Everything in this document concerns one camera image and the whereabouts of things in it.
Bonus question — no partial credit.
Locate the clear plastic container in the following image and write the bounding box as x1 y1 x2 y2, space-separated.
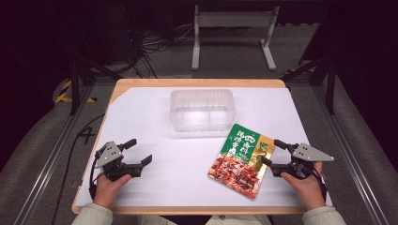
169 88 237 133

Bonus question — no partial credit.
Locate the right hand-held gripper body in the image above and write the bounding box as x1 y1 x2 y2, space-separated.
269 142 335 180

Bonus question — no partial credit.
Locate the green and red food packet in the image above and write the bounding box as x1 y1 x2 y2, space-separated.
207 123 276 200

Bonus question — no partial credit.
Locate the person's left hand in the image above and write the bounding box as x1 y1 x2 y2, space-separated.
93 173 132 210

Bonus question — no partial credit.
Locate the person's right hand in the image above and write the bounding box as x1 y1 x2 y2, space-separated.
280 160 327 212

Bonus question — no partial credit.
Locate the yellow and black striped tape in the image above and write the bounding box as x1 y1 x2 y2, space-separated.
54 80 98 104

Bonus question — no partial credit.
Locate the bundle of black cables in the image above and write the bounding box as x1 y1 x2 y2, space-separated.
119 6 195 79

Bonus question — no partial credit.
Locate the aluminium rail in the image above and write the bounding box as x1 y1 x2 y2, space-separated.
313 83 390 225
12 83 95 225

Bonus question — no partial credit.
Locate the black metal stand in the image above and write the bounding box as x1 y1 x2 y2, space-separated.
62 6 124 116
281 6 338 115

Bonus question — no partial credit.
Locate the black cable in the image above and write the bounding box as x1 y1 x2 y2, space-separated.
313 170 329 201
50 113 105 225

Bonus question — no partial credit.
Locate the white metal stand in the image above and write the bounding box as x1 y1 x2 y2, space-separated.
191 5 281 72

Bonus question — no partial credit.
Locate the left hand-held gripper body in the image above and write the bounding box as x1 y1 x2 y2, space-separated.
94 141 144 182

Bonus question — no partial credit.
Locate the white paper sheet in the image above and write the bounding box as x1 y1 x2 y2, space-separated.
74 86 333 208

